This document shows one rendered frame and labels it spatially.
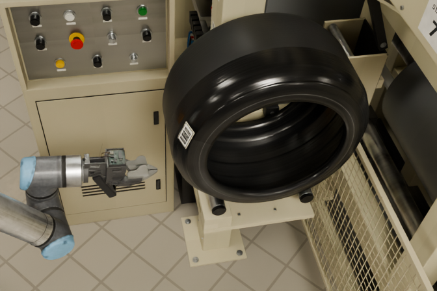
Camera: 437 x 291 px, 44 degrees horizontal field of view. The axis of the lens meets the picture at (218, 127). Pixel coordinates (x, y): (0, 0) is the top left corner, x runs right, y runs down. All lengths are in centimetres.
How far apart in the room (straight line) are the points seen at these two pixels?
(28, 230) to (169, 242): 126
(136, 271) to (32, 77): 102
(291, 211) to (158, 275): 94
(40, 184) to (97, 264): 111
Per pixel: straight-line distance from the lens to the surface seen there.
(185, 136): 137
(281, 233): 272
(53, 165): 155
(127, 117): 217
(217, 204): 165
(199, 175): 148
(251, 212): 179
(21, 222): 145
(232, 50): 136
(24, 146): 310
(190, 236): 265
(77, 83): 205
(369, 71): 184
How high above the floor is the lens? 228
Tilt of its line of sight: 47 degrees down
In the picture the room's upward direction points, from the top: 5 degrees clockwise
